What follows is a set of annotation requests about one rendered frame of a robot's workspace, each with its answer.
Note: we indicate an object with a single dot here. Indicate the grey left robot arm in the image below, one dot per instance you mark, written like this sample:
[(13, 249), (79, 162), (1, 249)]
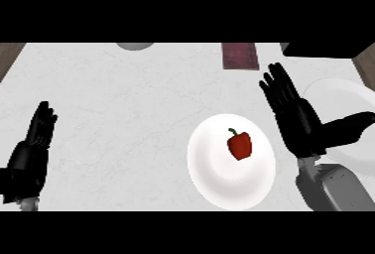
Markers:
[(30, 203)]

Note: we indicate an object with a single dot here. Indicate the dark red rectangular mat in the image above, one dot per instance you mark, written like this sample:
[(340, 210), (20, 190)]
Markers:
[(240, 56)]

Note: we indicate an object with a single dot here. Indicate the grey round object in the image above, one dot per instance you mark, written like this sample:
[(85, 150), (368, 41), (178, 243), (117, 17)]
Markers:
[(135, 46)]

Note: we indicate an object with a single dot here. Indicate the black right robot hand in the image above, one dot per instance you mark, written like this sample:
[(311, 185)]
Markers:
[(298, 125)]

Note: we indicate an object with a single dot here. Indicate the white oval plate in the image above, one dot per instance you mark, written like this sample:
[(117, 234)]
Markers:
[(230, 163)]

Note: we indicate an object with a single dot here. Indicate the black appliance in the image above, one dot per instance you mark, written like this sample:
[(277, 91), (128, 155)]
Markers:
[(326, 49)]

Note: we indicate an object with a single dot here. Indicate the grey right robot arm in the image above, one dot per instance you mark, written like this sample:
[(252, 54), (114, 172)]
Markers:
[(333, 188)]

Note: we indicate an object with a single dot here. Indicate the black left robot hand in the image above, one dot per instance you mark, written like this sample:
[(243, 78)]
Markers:
[(27, 158)]

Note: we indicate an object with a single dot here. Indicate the red bell pepper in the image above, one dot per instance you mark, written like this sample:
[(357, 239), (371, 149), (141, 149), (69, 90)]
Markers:
[(240, 145)]

